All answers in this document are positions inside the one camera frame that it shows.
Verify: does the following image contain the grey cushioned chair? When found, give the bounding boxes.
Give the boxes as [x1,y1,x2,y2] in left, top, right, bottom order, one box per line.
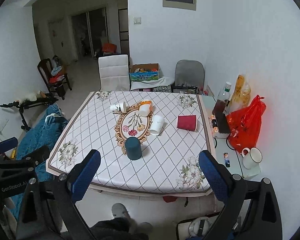
[174,60,205,94]

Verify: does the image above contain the glass side table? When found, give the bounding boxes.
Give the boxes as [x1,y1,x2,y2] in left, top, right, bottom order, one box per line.
[197,95,261,179]

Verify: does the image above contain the small lighter on side table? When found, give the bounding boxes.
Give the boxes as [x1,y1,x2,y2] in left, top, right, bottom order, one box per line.
[223,153,230,168]

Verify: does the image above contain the white wall switch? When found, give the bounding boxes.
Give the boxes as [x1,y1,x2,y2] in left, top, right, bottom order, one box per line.
[133,17,142,25]

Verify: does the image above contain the white padded chair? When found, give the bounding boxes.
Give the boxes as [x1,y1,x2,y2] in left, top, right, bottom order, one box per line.
[98,54,130,92]

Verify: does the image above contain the red plastic bag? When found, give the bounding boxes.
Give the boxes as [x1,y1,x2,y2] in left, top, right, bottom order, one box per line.
[226,95,266,153]

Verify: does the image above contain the black smartphone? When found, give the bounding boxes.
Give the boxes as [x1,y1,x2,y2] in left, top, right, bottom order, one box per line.
[215,112,230,134]

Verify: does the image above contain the floral diamond pattern tablecloth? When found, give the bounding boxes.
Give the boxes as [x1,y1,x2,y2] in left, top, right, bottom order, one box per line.
[46,91,215,197]

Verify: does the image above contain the white paper cup with text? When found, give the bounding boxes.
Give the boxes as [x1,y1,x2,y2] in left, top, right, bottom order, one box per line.
[149,114,165,136]

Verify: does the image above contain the red paper cup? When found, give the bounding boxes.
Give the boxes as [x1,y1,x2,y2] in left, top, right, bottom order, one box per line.
[177,115,197,132]

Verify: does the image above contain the white enamel mug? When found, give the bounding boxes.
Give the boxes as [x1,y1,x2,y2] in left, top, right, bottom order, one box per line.
[242,147,262,170]

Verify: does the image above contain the white towel on stool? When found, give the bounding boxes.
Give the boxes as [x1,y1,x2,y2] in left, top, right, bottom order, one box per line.
[130,76,174,91]

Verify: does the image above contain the cardboard box with items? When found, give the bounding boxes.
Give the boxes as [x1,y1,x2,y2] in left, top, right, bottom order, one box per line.
[129,63,159,82]

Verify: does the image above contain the dark teal cup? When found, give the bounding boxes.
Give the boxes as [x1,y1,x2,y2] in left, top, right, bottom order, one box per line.
[125,137,142,160]

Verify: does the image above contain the yellow snack bag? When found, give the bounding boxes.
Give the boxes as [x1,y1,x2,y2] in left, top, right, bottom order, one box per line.
[228,75,251,113]

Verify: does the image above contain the blue blanket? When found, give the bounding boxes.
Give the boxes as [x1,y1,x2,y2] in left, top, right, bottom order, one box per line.
[10,103,69,220]

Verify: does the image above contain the black exercise stand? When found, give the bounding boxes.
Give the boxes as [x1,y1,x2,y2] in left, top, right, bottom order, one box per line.
[0,91,58,132]

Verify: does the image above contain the bottle with brown liquid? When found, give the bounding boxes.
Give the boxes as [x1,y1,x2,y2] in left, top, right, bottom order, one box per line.
[212,81,231,115]

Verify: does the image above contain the dark wooden chair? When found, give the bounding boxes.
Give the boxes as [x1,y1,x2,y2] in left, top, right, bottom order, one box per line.
[37,55,72,100]

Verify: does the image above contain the white cup orange rim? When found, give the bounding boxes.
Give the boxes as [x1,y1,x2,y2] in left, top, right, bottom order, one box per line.
[139,100,152,117]

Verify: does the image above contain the white floral paper cup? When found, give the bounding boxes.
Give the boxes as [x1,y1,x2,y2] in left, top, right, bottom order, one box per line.
[110,102,127,114]

